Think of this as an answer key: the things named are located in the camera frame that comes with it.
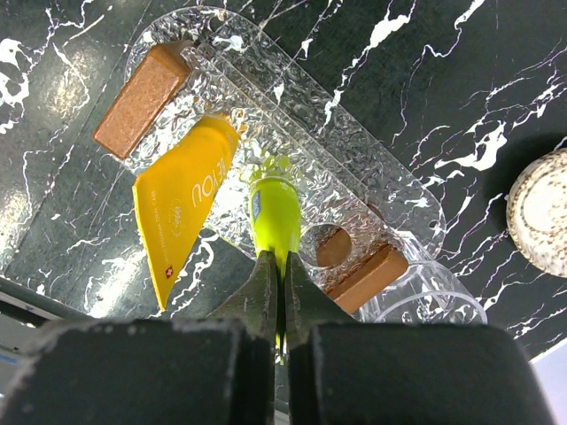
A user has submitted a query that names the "yellow toothpaste tube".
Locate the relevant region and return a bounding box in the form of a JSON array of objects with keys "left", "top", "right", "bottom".
[{"left": 132, "top": 115, "right": 240, "bottom": 311}]

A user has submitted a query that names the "clear plastic cup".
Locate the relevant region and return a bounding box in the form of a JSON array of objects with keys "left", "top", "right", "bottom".
[{"left": 356, "top": 261, "right": 488, "bottom": 325}]

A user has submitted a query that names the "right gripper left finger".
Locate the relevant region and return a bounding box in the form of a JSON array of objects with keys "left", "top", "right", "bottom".
[{"left": 1, "top": 251, "right": 277, "bottom": 424}]

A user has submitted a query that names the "green toothpaste tube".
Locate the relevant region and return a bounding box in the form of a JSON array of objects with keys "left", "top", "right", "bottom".
[{"left": 243, "top": 158, "right": 301, "bottom": 365}]

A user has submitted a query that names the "speckled round coaster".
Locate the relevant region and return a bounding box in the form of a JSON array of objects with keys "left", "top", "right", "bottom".
[{"left": 506, "top": 148, "right": 566, "bottom": 278}]

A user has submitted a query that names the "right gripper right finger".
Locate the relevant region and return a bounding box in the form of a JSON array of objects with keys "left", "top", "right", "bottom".
[{"left": 284, "top": 253, "right": 554, "bottom": 424}]

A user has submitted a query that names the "clear acrylic rack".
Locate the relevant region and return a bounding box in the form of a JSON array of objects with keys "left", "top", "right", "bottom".
[{"left": 94, "top": 5, "right": 453, "bottom": 305}]

